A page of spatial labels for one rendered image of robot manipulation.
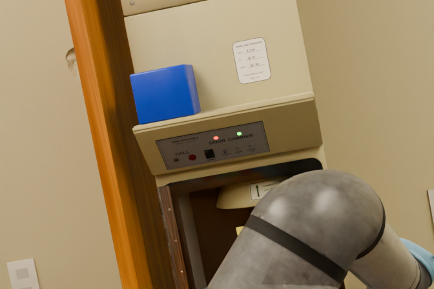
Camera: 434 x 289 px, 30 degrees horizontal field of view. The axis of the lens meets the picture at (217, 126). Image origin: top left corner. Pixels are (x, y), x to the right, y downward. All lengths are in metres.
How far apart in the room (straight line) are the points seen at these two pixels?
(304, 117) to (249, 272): 0.65
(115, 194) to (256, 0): 0.43
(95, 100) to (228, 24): 0.28
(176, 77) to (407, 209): 0.78
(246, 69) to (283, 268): 0.75
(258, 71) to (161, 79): 0.20
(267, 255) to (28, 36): 1.34
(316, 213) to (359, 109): 1.15
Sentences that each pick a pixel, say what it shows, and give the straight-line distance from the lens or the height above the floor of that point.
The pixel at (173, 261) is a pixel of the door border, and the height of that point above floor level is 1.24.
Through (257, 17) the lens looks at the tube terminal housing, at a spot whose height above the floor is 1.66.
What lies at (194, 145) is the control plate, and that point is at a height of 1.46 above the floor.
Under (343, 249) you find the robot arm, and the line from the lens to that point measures 0.81.
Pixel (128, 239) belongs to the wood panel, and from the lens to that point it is 1.47.
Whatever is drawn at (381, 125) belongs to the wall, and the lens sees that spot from 1.94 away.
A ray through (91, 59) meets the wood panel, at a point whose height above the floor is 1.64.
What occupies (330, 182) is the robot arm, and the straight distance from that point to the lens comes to 0.84.
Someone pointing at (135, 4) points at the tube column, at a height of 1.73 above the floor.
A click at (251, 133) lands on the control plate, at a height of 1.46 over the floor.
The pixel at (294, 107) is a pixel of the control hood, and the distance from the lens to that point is 1.39.
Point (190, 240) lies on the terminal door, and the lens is 1.53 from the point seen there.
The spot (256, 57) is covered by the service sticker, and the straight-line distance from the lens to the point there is 1.50.
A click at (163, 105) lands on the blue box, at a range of 1.41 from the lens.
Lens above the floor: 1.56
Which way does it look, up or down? 3 degrees down
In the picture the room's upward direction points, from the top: 11 degrees counter-clockwise
